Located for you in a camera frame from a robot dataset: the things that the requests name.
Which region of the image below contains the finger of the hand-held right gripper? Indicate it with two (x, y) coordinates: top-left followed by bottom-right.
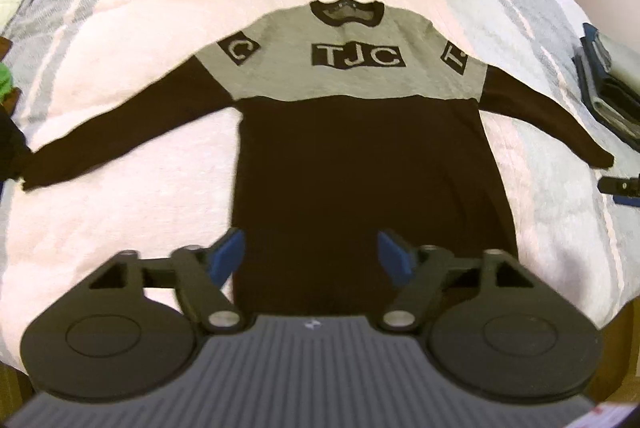
(598, 175), (640, 209)

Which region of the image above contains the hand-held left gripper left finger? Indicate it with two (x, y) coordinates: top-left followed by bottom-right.
(89, 228), (246, 333)

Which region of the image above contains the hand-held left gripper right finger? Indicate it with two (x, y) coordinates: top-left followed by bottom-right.
(376, 229), (542, 334)

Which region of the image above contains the black and grey sweater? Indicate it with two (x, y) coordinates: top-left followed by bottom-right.
(22, 0), (615, 313)

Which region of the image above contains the stack of folded clothes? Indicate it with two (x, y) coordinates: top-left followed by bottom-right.
(574, 22), (640, 139)

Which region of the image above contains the pink and blue striped bedspread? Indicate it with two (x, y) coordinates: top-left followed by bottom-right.
(0, 0), (640, 369)

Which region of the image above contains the dark cloth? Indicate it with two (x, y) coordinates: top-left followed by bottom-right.
(0, 105), (34, 183)

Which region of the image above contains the green cloth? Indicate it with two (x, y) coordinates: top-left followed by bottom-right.
(0, 64), (15, 101)

